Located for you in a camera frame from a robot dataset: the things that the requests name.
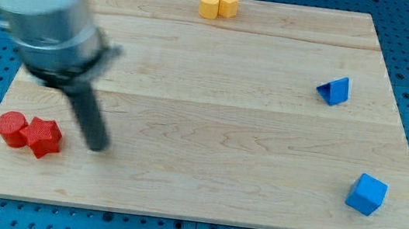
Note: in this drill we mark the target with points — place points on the yellow heart block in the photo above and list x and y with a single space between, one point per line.
208 9

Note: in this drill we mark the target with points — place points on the red cylinder block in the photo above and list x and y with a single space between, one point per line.
11 123

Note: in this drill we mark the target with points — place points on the red star block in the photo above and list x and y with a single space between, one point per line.
42 137

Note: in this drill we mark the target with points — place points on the yellow hexagon block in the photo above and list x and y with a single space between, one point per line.
228 8

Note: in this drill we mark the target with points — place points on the blue triangle block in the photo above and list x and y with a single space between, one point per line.
335 92

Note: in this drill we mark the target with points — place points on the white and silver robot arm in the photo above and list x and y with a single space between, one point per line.
62 47

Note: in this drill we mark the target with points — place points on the blue cube block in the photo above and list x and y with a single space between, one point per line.
366 194

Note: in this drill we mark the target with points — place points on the light wooden board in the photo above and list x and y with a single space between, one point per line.
219 121

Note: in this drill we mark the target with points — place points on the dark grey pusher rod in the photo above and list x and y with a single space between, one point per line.
86 110

